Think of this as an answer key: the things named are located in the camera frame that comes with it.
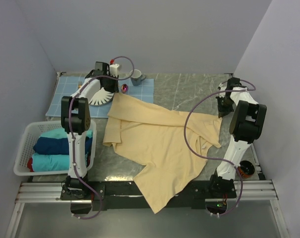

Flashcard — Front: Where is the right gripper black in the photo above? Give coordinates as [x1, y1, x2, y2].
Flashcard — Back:
[216, 95, 235, 118]

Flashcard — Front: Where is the blue checked placemat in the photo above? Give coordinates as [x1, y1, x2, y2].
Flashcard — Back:
[46, 75, 154, 118]

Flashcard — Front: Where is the cream yellow t shirt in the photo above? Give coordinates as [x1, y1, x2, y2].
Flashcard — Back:
[103, 93, 222, 213]

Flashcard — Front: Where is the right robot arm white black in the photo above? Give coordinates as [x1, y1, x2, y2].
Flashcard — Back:
[208, 77, 267, 198]

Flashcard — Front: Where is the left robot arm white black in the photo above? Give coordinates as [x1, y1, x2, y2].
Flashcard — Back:
[61, 60, 120, 199]

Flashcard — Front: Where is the striped white plate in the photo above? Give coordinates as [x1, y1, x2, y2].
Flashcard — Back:
[89, 89, 114, 106]

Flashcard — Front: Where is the grey mug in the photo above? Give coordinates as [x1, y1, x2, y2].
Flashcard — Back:
[130, 69, 147, 86]

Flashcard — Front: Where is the dark bowl orange inside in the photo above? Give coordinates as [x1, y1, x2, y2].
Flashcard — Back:
[238, 160, 255, 179]

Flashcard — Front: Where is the teal folded shirt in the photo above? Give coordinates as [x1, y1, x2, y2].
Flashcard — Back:
[38, 128, 93, 140]

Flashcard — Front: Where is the dark blue rolled shirt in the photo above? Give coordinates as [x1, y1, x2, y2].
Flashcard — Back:
[33, 137, 69, 155]

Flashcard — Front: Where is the white plastic basket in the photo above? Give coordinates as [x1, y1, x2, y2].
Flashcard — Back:
[14, 121, 97, 176]

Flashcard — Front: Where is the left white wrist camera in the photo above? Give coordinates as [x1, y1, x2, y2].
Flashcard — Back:
[109, 63, 121, 77]

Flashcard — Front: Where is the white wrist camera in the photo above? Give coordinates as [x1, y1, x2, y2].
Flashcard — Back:
[109, 63, 121, 77]
[218, 83, 227, 91]

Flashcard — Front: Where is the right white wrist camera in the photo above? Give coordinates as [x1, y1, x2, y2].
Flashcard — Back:
[218, 83, 227, 91]

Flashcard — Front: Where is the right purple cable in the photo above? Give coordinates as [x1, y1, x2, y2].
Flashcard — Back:
[183, 79, 256, 217]

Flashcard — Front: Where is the purple cable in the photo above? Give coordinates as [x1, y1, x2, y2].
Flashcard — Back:
[183, 79, 256, 217]
[67, 56, 135, 221]

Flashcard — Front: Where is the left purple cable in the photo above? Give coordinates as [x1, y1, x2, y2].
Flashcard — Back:
[67, 56, 135, 221]

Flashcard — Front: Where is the aluminium frame rail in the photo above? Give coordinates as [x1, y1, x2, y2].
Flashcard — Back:
[15, 180, 278, 203]

